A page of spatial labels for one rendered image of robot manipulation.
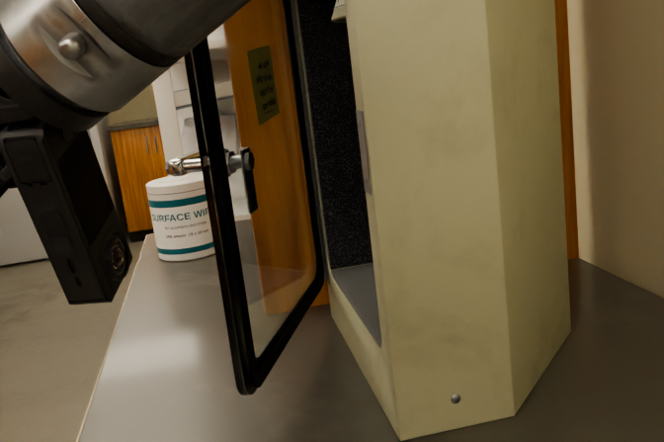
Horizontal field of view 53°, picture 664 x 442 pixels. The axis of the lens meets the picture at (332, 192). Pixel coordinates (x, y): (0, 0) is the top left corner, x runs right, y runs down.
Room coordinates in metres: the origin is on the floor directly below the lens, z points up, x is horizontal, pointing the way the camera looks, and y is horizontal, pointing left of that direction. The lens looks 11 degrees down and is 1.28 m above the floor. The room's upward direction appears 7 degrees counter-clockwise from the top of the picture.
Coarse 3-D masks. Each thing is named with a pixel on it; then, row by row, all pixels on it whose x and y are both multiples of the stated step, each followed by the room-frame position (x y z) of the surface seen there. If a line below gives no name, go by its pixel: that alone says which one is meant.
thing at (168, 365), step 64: (128, 320) 0.93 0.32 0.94; (192, 320) 0.90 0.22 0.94; (320, 320) 0.84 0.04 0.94; (576, 320) 0.74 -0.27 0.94; (640, 320) 0.72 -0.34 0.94; (128, 384) 0.72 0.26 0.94; (192, 384) 0.70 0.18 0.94; (320, 384) 0.66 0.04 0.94; (576, 384) 0.60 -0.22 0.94; (640, 384) 0.58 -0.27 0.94
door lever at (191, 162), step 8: (192, 152) 0.63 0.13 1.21; (176, 160) 0.59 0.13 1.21; (184, 160) 0.59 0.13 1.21; (192, 160) 0.59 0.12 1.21; (200, 160) 0.59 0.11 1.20; (168, 168) 0.59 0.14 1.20; (176, 168) 0.59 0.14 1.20; (184, 168) 0.59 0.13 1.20; (192, 168) 0.59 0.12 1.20; (200, 168) 0.59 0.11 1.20; (176, 176) 0.59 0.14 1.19
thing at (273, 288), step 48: (240, 48) 0.65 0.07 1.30; (288, 48) 0.81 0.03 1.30; (192, 96) 0.54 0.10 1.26; (240, 96) 0.63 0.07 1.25; (288, 96) 0.78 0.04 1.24; (240, 144) 0.62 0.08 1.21; (288, 144) 0.76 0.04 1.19; (240, 192) 0.60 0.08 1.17; (288, 192) 0.74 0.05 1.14; (240, 240) 0.58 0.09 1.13; (288, 240) 0.71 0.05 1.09; (288, 288) 0.69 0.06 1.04; (240, 384) 0.54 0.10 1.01
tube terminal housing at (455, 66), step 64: (384, 0) 0.54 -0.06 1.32; (448, 0) 0.55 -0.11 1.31; (512, 0) 0.61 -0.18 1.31; (384, 64) 0.54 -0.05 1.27; (448, 64) 0.55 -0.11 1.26; (512, 64) 0.60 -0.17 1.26; (384, 128) 0.54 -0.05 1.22; (448, 128) 0.55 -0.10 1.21; (512, 128) 0.59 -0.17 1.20; (384, 192) 0.54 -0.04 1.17; (448, 192) 0.55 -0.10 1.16; (512, 192) 0.58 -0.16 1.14; (384, 256) 0.53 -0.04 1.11; (448, 256) 0.54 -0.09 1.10; (512, 256) 0.57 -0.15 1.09; (384, 320) 0.54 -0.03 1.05; (448, 320) 0.54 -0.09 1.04; (512, 320) 0.56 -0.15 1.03; (384, 384) 0.57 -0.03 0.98; (448, 384) 0.54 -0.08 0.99; (512, 384) 0.55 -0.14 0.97
